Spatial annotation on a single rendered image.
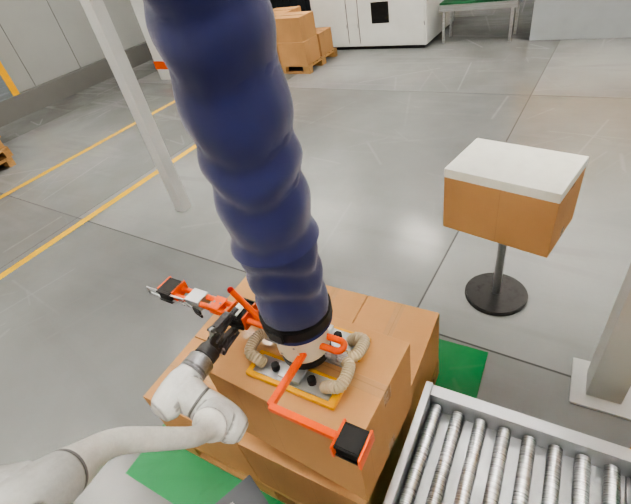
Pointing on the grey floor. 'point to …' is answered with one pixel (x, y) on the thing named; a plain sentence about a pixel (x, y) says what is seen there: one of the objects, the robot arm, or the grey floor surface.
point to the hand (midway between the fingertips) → (239, 313)
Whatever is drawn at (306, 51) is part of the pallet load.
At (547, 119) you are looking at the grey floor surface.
